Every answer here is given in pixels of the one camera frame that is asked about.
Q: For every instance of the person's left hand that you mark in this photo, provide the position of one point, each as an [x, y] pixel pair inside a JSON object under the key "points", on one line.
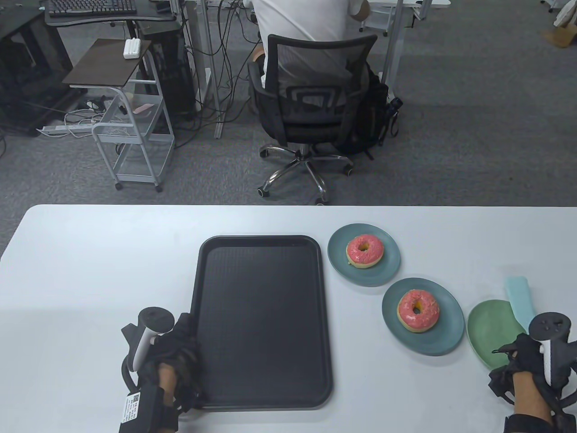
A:
{"points": [[187, 343]]}

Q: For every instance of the person's right hand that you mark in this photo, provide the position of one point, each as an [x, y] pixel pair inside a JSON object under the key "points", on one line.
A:
{"points": [[525, 356]]}

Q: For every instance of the light blue dessert shovel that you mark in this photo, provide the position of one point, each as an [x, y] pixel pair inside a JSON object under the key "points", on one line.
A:
{"points": [[520, 297]]}

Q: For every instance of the black baking tray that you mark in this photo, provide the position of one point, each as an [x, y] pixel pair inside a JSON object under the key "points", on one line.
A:
{"points": [[261, 315]]}

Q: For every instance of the teal round plate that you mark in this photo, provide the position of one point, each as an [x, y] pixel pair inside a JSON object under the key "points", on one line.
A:
{"points": [[446, 338], [342, 273]]}

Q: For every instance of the pink frosted mini donut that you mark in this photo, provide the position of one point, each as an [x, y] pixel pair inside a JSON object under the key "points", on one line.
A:
{"points": [[374, 259], [428, 322]]}

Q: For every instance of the person's right forearm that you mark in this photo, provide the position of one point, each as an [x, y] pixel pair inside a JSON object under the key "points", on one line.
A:
{"points": [[532, 397]]}

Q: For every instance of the person's left forearm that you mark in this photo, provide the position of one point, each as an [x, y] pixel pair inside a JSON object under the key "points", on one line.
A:
{"points": [[167, 383]]}

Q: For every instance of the black and white controller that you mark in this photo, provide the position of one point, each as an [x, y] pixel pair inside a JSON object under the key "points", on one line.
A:
{"points": [[550, 327], [155, 319]]}

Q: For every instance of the green round plate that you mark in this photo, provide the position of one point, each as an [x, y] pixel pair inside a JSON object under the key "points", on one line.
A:
{"points": [[489, 329]]}

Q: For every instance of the black wrist box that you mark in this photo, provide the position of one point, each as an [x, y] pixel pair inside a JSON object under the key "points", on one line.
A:
{"points": [[565, 421]]}

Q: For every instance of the black box with white label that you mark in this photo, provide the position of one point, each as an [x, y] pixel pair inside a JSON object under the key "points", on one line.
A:
{"points": [[148, 412]]}

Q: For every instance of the white rolling cart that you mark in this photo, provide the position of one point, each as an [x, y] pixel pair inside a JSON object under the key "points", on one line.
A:
{"points": [[135, 139]]}

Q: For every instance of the pink flat item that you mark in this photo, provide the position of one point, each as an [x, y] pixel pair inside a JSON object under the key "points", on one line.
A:
{"points": [[142, 109]]}

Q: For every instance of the black mesh office chair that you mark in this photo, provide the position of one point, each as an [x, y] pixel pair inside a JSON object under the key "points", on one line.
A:
{"points": [[315, 131]]}

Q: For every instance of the white power strip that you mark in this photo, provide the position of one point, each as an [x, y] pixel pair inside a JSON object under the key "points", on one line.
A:
{"points": [[58, 129]]}

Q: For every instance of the black computer tower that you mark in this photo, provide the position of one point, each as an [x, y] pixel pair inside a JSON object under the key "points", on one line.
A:
{"points": [[176, 76]]}

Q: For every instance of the black backpack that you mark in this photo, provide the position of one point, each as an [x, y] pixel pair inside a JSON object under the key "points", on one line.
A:
{"points": [[383, 112]]}

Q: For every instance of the brown side table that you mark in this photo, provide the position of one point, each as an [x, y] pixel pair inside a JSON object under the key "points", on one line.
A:
{"points": [[103, 63]]}

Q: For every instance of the small white box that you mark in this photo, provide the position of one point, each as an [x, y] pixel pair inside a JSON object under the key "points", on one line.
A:
{"points": [[132, 48]]}

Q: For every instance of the cardboard box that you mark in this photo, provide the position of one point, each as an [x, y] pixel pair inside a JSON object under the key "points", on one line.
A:
{"points": [[563, 38]]}

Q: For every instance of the black desk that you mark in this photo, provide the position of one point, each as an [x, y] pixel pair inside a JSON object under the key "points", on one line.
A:
{"points": [[108, 19]]}

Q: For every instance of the white bag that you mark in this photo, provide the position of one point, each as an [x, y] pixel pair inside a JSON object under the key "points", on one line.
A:
{"points": [[565, 16]]}

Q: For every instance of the black keyboard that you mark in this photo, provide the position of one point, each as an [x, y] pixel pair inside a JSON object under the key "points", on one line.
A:
{"points": [[90, 6]]}

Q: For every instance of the small white cart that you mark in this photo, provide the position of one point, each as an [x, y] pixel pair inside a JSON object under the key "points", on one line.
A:
{"points": [[376, 22]]}

